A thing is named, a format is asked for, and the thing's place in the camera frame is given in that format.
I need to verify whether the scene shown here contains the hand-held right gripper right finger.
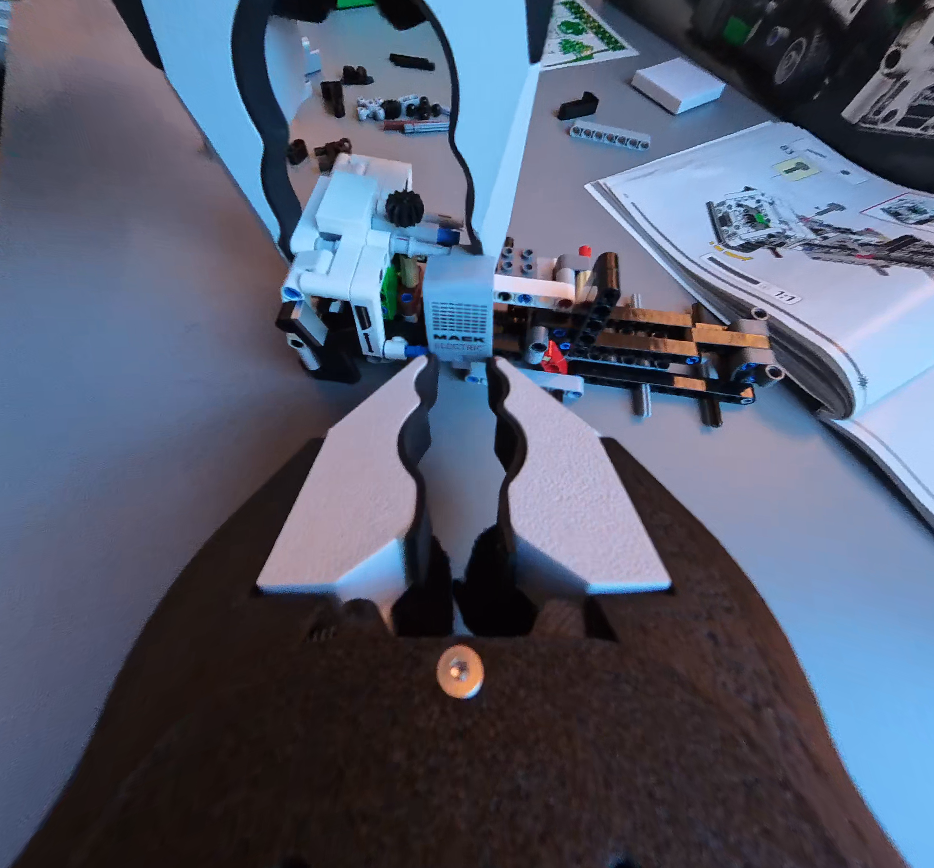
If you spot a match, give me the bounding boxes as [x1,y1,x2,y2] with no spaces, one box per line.
[486,356,674,599]

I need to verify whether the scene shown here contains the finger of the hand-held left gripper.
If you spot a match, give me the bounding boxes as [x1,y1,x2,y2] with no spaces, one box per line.
[400,0,542,257]
[119,0,306,257]

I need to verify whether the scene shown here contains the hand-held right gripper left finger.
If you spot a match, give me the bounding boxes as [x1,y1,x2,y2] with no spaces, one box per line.
[255,354,440,617]

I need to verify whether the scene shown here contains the white lego truck model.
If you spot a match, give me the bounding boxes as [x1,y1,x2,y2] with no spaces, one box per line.
[276,153,788,427]

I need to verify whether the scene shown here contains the cluster of small lego parts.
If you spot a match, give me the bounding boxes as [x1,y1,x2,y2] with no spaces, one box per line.
[356,93,452,137]

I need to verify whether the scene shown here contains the grey lego beam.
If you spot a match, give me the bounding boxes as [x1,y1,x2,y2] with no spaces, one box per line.
[569,120,652,151]

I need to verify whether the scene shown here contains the black lego set box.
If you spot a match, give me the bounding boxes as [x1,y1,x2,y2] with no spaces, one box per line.
[604,0,934,195]

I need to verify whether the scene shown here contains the open lego instruction booklet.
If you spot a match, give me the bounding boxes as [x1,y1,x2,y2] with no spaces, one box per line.
[585,120,934,529]

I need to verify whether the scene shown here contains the green sticker sheet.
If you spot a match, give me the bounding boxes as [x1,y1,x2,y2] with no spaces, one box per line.
[539,0,639,71]

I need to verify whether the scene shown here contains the small white box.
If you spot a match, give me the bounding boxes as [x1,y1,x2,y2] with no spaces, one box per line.
[631,56,725,116]

